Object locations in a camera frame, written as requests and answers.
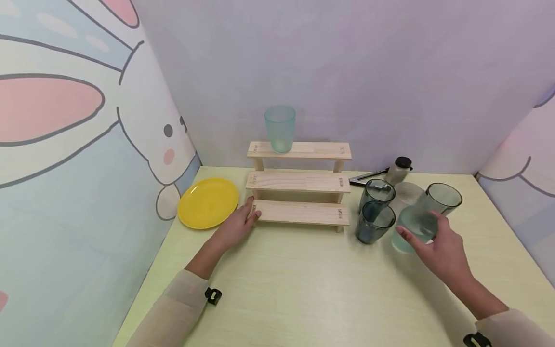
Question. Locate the small bottle with black cap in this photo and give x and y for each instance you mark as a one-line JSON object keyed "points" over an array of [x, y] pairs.
{"points": [[397, 172]]}

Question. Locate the person's right forearm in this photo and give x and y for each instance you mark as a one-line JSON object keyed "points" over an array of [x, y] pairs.
{"points": [[503, 318]]}

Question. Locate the teal frosted plastic cup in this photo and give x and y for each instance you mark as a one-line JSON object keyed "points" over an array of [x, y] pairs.
{"points": [[280, 130]]}

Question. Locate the person's right thumb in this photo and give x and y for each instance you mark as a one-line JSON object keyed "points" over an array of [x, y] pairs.
{"points": [[407, 238]]}

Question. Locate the person's right index finger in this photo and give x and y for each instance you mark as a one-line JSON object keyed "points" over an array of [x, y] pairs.
{"points": [[442, 220]]}

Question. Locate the yellow plastic plate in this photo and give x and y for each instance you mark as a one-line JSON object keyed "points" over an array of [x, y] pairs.
{"points": [[208, 202]]}

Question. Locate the grey-green transparent cup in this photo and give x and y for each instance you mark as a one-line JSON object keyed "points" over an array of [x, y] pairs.
{"points": [[444, 197]]}

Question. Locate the black and silver metal tool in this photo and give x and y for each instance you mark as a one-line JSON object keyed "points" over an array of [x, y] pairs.
{"points": [[364, 177]]}

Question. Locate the person's left fingers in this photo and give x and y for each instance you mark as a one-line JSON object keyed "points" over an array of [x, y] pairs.
{"points": [[249, 205]]}

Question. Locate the black wrist band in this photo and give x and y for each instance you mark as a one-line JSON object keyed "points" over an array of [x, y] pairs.
{"points": [[213, 295], [477, 340]]}

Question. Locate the person's right hand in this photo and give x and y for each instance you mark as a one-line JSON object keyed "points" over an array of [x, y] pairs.
{"points": [[446, 255]]}

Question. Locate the pale teal plastic cup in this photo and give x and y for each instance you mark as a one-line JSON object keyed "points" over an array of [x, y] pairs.
{"points": [[412, 224]]}

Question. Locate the person's left thumb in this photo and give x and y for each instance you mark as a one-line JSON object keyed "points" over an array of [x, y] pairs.
{"points": [[255, 218]]}

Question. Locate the clear frosted plastic cup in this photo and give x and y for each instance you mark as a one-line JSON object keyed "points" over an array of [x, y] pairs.
{"points": [[407, 193]]}

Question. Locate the person's left hand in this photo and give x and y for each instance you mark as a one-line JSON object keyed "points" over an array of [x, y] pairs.
{"points": [[234, 226]]}

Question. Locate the person's left forearm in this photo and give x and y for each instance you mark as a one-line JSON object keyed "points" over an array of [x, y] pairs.
{"points": [[182, 303]]}

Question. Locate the wooden three-step shelf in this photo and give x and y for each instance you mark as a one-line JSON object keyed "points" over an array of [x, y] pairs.
{"points": [[299, 182]]}

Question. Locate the dark blue-grey transparent cup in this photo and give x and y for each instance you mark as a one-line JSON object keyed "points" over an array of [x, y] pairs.
{"points": [[378, 190], [373, 224]]}

